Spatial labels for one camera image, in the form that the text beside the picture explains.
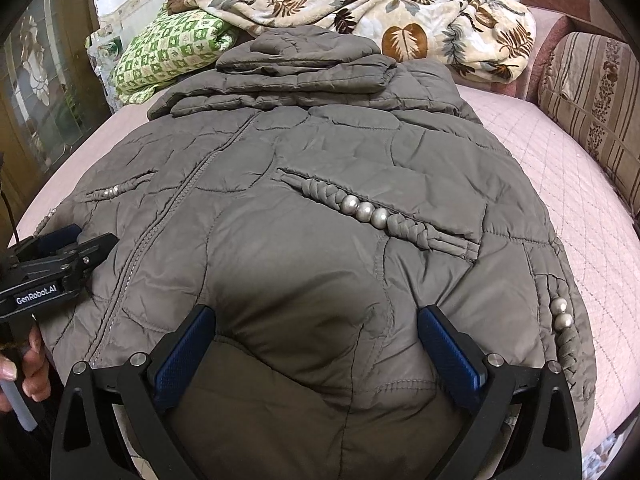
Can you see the wooden door with stained glass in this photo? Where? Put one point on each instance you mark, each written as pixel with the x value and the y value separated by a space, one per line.
pixel 45 90

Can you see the leaf print fleece blanket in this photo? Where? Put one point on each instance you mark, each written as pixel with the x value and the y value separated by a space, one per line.
pixel 380 15

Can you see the pink quilted bed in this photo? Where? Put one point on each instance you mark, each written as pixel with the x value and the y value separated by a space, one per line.
pixel 575 185

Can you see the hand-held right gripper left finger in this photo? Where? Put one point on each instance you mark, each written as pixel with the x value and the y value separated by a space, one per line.
pixel 182 355

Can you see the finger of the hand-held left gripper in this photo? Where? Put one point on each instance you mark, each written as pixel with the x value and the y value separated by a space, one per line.
pixel 50 240
pixel 92 250

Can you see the person's left hand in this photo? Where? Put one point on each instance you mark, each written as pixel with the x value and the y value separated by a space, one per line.
pixel 35 365

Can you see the grey-brown quilted hooded jacket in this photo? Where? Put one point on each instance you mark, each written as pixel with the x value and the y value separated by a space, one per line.
pixel 320 240

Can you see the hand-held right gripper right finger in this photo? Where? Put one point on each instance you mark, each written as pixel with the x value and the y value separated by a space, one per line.
pixel 445 355

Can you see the green checkered pillow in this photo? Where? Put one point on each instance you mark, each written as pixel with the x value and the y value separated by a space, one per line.
pixel 170 50

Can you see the striped floral sofa cushion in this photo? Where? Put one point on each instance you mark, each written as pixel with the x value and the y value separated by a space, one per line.
pixel 600 100

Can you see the printed plastic bag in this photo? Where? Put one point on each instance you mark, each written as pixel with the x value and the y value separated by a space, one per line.
pixel 102 55

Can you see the brown knitted cloth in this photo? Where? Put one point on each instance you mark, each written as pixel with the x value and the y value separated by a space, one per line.
pixel 182 0

